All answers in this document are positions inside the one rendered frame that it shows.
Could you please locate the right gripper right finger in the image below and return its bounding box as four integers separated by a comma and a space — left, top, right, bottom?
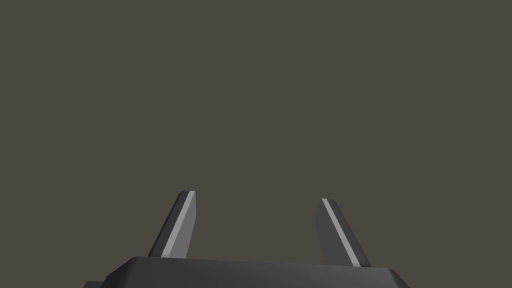
315, 197, 373, 268

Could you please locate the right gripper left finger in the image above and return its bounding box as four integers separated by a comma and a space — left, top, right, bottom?
147, 190, 197, 260

